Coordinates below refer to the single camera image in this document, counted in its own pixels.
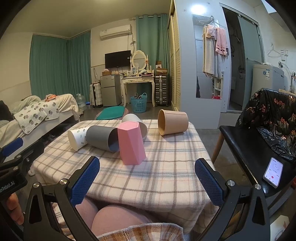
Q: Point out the air conditioner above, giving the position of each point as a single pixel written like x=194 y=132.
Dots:
x=119 y=31

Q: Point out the black chair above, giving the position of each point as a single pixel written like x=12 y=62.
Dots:
x=253 y=154

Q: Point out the wall mirror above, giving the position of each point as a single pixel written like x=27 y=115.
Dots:
x=211 y=52

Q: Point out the person's left hand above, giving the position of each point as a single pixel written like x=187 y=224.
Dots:
x=14 y=208

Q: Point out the white patterned paper cup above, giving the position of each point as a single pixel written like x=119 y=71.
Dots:
x=77 y=138

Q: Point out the smartphone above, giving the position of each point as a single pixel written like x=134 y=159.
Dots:
x=273 y=172

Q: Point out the pink faceted cup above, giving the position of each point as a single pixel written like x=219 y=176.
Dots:
x=131 y=145

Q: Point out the plaid tablecloth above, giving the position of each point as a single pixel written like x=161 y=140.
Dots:
x=165 y=183

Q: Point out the television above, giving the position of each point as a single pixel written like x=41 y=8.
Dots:
x=117 y=59

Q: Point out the washing machine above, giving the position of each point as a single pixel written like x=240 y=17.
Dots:
x=267 y=76

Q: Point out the teal floor cushion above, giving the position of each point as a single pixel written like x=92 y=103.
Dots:
x=111 y=113

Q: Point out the silver mini fridge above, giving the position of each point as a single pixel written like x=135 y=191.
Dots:
x=111 y=90

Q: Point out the white dressing table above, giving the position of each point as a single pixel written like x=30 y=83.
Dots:
x=137 y=80

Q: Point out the grey cup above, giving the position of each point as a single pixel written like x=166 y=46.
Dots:
x=103 y=137

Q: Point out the green curtain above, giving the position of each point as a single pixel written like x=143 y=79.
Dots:
x=59 y=66

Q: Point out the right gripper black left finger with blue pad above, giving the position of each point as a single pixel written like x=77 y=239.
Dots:
x=40 y=220

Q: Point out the oval vanity mirror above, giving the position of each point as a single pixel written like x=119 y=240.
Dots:
x=139 y=60

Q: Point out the person's legs pink trousers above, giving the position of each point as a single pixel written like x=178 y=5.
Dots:
x=102 y=219

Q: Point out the water jug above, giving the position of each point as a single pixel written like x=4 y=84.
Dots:
x=81 y=102

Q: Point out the bed with beige bedding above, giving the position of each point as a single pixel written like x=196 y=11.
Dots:
x=10 y=129

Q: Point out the black silver suitcase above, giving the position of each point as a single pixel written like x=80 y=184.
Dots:
x=161 y=92

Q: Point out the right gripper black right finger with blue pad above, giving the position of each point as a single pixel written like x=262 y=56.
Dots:
x=253 y=222

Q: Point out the floral black garment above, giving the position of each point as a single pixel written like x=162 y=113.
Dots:
x=272 y=113

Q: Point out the blue laundry basket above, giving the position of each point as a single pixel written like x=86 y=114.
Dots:
x=139 y=103

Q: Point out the white suitcase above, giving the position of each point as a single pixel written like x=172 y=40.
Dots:
x=95 y=95

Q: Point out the tan cup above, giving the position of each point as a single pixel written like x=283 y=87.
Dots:
x=170 y=122

